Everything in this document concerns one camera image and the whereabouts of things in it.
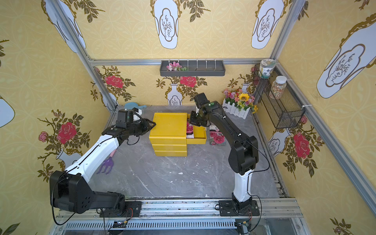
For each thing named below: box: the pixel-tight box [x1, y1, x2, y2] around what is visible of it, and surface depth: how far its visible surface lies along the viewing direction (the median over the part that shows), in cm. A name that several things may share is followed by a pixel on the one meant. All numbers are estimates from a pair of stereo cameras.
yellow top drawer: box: [186, 113, 208, 145], surface depth 82 cm
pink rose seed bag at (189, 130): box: [186, 120, 195, 139], surface depth 85 cm
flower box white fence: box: [221, 87, 259, 120], surface depth 106 cm
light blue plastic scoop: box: [124, 101, 148, 110], surface depth 124 cm
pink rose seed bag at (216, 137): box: [209, 124, 226, 146], surface depth 102 cm
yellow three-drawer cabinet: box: [148, 112, 188, 157], surface depth 83 cm
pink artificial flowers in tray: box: [165, 61, 188, 71], surface depth 89 cm
